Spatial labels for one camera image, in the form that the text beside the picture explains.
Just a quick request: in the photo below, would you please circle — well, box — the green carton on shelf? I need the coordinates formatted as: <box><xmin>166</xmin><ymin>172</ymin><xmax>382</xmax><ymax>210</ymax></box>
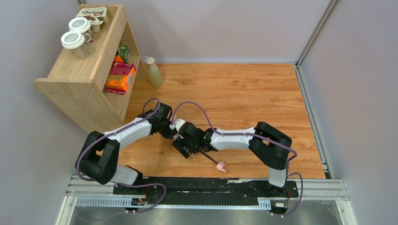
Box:
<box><xmin>115</xmin><ymin>45</ymin><xmax>131</xmax><ymax>63</ymax></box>

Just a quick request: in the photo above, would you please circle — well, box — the pink folding umbrella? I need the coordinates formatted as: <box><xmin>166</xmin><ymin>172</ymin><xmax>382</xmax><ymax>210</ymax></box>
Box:
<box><xmin>171</xmin><ymin>116</ymin><xmax>228</xmax><ymax>173</ymax></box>

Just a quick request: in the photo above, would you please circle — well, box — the green squeeze bottle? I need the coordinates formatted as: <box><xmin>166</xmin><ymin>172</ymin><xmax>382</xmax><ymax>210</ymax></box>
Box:
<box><xmin>145</xmin><ymin>56</ymin><xmax>163</xmax><ymax>87</ymax></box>

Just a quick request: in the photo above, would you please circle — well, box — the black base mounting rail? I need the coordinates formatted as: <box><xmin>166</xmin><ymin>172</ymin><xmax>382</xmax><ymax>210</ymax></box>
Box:
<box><xmin>113</xmin><ymin>177</ymin><xmax>300</xmax><ymax>214</ymax></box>

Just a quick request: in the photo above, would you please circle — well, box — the white lidded jar rear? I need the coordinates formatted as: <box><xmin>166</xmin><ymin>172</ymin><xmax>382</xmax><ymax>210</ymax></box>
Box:
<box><xmin>68</xmin><ymin>17</ymin><xmax>94</xmax><ymax>43</ymax></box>

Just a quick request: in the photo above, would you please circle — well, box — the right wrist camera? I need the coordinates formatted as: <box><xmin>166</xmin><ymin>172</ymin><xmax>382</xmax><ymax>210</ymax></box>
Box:
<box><xmin>169</xmin><ymin>119</ymin><xmax>186</xmax><ymax>132</ymax></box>

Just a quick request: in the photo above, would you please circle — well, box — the orange pink snack box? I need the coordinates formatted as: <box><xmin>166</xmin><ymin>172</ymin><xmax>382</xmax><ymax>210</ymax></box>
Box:
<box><xmin>104</xmin><ymin>61</ymin><xmax>136</xmax><ymax>95</ymax></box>

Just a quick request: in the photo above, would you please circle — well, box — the Chobani yogurt pack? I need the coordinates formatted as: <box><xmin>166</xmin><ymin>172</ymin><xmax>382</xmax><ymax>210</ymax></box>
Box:
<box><xmin>77</xmin><ymin>7</ymin><xmax>109</xmax><ymax>33</ymax></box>

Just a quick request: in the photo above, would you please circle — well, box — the white lidded jar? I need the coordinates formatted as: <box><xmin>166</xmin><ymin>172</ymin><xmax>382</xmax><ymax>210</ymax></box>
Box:
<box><xmin>68</xmin><ymin>17</ymin><xmax>94</xmax><ymax>43</ymax></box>
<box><xmin>61</xmin><ymin>31</ymin><xmax>89</xmax><ymax>59</ymax></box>

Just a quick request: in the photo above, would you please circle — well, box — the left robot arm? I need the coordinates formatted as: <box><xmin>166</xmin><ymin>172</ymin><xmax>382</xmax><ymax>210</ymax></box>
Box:
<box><xmin>75</xmin><ymin>103</ymin><xmax>175</xmax><ymax>186</ymax></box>

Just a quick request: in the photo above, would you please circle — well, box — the wooden shelf unit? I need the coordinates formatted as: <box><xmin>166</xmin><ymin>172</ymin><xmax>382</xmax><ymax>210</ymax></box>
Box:
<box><xmin>33</xmin><ymin>4</ymin><xmax>149</xmax><ymax>133</ymax></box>

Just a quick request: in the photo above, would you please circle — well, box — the white lidded jar front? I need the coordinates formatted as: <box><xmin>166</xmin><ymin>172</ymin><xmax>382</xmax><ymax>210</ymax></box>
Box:
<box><xmin>61</xmin><ymin>31</ymin><xmax>89</xmax><ymax>59</ymax></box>

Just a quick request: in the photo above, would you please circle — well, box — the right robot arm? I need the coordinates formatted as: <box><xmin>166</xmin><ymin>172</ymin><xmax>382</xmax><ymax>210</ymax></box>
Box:
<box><xmin>170</xmin><ymin>120</ymin><xmax>292</xmax><ymax>194</ymax></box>

